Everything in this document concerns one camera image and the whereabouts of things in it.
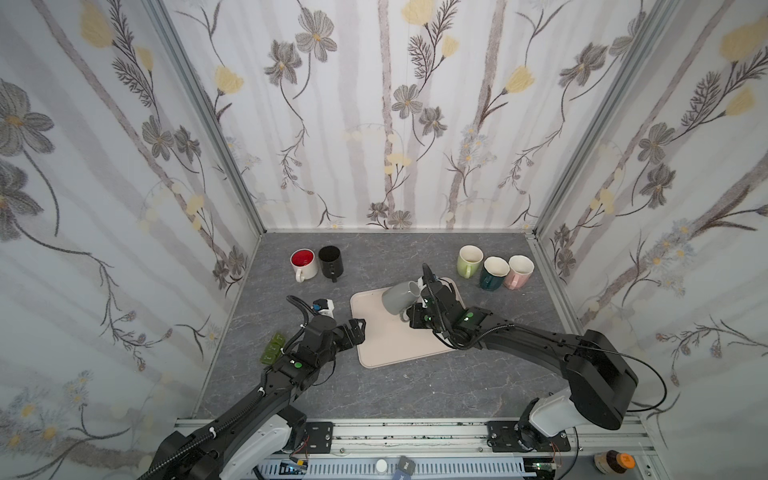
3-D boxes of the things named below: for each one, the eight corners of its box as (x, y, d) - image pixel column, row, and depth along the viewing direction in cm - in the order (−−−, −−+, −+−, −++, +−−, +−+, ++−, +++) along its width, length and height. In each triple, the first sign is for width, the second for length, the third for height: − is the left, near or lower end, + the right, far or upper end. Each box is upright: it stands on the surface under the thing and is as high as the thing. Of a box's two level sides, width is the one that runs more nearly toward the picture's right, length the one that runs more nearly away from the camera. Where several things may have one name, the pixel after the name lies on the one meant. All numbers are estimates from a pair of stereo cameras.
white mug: (299, 286, 106) (293, 273, 100) (292, 266, 112) (287, 252, 105) (322, 278, 108) (318, 264, 102) (315, 259, 114) (311, 245, 108)
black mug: (319, 285, 106) (315, 270, 99) (324, 261, 113) (320, 245, 106) (341, 285, 106) (338, 270, 99) (344, 261, 114) (341, 245, 107)
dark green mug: (479, 295, 103) (487, 277, 95) (474, 274, 109) (482, 256, 101) (502, 295, 103) (512, 278, 95) (496, 275, 109) (505, 256, 101)
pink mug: (496, 293, 104) (506, 275, 95) (503, 270, 111) (513, 251, 102) (518, 302, 102) (530, 284, 93) (524, 277, 108) (536, 259, 100)
